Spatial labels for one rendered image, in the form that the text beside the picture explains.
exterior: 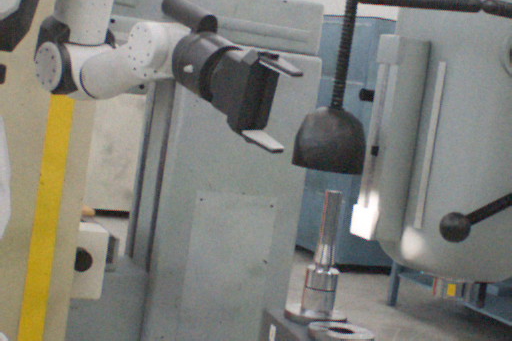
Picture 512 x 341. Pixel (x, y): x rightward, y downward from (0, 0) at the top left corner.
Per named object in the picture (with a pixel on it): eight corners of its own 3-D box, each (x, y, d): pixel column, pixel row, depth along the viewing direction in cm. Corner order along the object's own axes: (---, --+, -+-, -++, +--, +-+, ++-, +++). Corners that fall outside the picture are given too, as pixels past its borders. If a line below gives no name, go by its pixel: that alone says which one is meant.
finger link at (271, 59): (287, 78, 140) (258, 61, 144) (306, 78, 143) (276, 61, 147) (290, 67, 140) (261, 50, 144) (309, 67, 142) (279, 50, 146)
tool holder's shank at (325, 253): (323, 266, 158) (335, 190, 157) (338, 271, 155) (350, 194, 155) (307, 266, 156) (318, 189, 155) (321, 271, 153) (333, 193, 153)
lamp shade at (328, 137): (276, 161, 109) (285, 99, 109) (327, 164, 114) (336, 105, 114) (325, 173, 104) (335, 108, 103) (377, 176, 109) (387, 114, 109)
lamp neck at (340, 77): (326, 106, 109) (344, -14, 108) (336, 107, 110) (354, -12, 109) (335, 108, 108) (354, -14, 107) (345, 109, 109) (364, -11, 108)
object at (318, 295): (318, 307, 159) (323, 271, 159) (339, 315, 156) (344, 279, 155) (293, 307, 156) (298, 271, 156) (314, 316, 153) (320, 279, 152)
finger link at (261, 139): (288, 147, 146) (259, 129, 150) (270, 148, 143) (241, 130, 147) (285, 158, 146) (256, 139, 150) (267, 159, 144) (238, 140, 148)
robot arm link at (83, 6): (18, 70, 180) (43, -61, 172) (87, 70, 189) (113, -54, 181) (52, 98, 172) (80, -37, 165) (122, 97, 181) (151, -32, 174)
